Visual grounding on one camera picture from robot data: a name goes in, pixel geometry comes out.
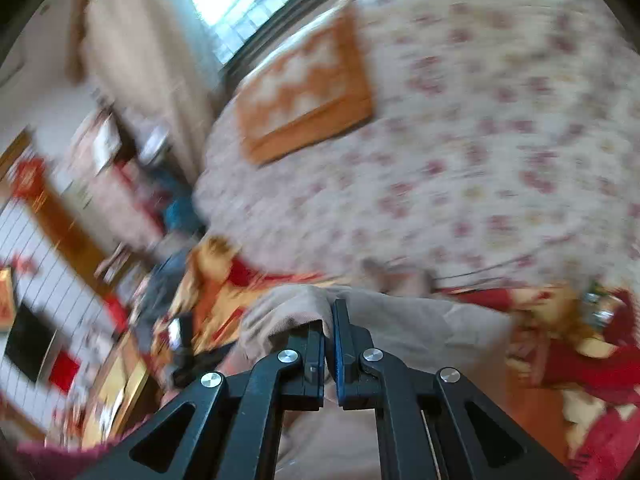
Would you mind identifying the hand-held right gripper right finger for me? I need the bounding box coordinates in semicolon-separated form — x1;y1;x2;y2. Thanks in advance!
332;299;576;480

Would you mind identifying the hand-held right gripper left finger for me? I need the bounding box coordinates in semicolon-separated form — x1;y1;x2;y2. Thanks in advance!
75;320;326;480

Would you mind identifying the beige garment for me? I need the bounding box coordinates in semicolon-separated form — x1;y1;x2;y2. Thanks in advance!
240;284;512;480

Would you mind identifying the person's left forearm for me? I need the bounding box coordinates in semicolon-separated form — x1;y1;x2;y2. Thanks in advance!
15;437;126;472

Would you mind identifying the black television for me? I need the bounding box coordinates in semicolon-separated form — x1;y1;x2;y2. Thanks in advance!
4;302;57;384

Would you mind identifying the floral bed sheet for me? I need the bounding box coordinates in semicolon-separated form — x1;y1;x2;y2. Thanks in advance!
192;0;640;292

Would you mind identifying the red yellow printed blanket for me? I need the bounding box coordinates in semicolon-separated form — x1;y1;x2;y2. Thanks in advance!
150;235;640;480

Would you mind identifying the orange patterned pillow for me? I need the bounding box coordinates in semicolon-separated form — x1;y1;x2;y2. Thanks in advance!
235;0;376;166

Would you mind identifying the beige curtain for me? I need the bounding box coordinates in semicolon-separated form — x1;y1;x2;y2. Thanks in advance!
70;0;221;181

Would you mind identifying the wooden door frame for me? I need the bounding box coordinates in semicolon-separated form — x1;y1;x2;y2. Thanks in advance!
0;130;113;293

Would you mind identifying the red wall decoration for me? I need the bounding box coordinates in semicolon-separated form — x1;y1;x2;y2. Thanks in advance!
11;157;50;202

